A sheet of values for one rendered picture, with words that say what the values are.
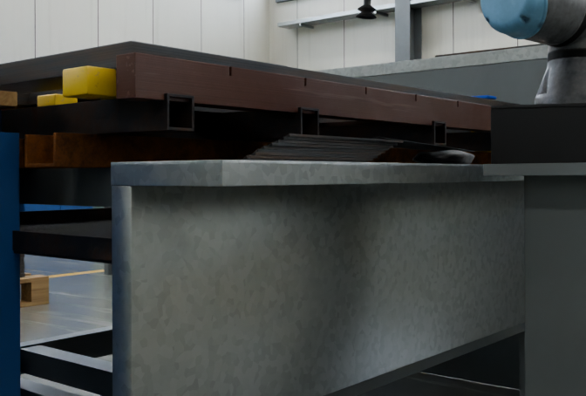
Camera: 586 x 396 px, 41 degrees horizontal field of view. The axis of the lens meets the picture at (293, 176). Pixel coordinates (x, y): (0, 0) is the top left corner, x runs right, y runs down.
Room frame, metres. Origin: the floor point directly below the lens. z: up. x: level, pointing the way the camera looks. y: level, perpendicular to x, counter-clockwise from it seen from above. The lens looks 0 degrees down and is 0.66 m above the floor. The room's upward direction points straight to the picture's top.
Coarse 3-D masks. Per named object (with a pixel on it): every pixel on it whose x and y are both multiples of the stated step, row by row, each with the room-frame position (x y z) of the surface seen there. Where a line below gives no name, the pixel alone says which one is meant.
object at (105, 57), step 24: (96, 48) 1.13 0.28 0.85; (120, 48) 1.09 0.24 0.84; (144, 48) 1.10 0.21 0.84; (168, 48) 1.13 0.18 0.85; (0, 72) 1.30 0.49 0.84; (24, 72) 1.25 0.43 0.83; (48, 72) 1.21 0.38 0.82; (288, 72) 1.34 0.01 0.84; (312, 72) 1.39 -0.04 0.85; (24, 96) 1.66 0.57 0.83; (432, 96) 1.72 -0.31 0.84; (456, 96) 1.81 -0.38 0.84; (336, 120) 2.25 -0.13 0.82
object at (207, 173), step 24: (120, 168) 0.98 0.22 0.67; (144, 168) 0.95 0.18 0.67; (168, 168) 0.93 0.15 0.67; (192, 168) 0.90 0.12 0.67; (216, 168) 0.87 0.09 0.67; (240, 168) 0.89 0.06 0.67; (264, 168) 0.92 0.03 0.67; (288, 168) 0.96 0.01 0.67; (312, 168) 1.00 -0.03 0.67; (336, 168) 1.03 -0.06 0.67; (360, 168) 1.08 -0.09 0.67; (384, 168) 1.12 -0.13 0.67; (408, 168) 1.18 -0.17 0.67; (432, 168) 1.23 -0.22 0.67; (456, 168) 1.29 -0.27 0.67; (480, 168) 1.36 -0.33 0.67
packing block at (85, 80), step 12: (72, 72) 1.09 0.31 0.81; (84, 72) 1.07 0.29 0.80; (96, 72) 1.08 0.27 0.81; (108, 72) 1.10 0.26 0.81; (72, 84) 1.09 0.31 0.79; (84, 84) 1.07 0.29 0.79; (96, 84) 1.08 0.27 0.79; (108, 84) 1.10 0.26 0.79; (72, 96) 1.10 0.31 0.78; (84, 96) 1.10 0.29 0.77; (96, 96) 1.10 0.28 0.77; (108, 96) 1.10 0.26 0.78
